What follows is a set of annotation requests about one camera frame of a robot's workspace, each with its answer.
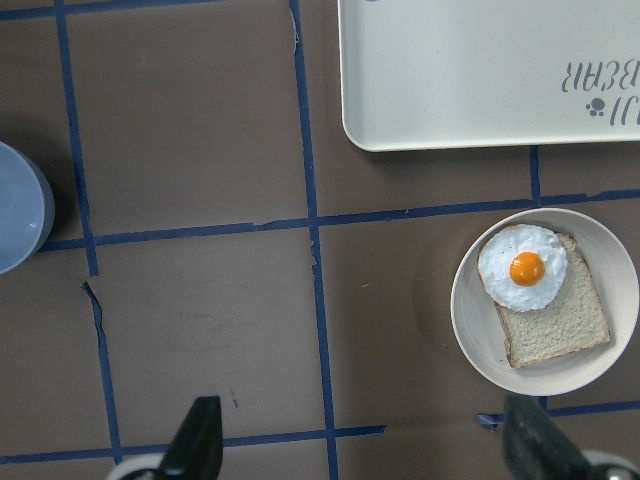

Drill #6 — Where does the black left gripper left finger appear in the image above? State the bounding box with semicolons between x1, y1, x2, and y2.
160;396;223;476

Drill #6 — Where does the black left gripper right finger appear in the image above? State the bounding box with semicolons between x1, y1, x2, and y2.
503;395;590;479

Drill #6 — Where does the bread slice in plate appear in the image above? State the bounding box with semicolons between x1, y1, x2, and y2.
489;232;611;369

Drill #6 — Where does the cream round plate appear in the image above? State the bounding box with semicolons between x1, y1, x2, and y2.
450;208;639;396

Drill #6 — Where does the fried egg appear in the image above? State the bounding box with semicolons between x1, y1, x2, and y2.
477;224;568;312

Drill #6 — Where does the blue bowl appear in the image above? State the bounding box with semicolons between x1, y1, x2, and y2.
1;143;55;274

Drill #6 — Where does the cream bear serving tray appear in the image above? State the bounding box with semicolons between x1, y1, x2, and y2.
337;1;639;152

